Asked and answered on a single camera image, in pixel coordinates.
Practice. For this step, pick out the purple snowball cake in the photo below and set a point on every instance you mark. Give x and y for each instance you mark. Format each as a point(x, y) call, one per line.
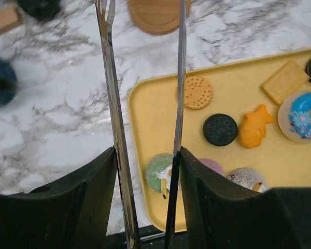
point(212, 164)

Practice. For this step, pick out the black ridged knob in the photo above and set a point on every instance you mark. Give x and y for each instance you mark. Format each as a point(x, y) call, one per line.
point(41, 10)

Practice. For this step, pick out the round orange biscuit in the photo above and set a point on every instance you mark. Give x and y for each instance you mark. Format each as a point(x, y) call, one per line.
point(198, 92)

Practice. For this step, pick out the rectangular beige biscuit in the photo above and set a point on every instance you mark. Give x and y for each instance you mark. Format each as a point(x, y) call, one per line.
point(286, 80)

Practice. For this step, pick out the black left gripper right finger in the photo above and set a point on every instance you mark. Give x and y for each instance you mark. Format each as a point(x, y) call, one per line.
point(222, 214)

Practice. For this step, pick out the yellow serving tray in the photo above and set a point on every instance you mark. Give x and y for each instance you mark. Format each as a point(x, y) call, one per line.
point(237, 90)

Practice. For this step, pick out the metal serving tongs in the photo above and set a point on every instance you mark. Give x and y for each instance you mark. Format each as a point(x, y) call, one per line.
point(105, 11)

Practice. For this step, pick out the orange fish cookie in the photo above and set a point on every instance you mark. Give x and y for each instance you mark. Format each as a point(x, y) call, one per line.
point(252, 129)

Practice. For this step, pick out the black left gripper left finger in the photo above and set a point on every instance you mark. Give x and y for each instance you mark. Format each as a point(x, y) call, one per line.
point(71, 212)

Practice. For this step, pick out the light wooden coaster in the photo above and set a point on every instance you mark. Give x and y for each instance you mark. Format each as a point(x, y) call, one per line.
point(156, 17)

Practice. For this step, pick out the small wooden block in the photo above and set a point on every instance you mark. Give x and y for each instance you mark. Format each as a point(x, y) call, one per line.
point(9, 19)

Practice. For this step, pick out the blue frosted donut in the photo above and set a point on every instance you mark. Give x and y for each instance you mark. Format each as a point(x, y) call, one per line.
point(294, 117)

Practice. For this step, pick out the dark blue mug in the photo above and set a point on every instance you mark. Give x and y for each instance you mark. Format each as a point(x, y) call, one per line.
point(8, 83)

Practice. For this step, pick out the grey snowball cake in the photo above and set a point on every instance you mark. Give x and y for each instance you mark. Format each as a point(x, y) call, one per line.
point(248, 178)

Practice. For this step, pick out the green snowball cake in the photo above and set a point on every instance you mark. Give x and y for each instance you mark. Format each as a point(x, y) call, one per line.
point(158, 173)

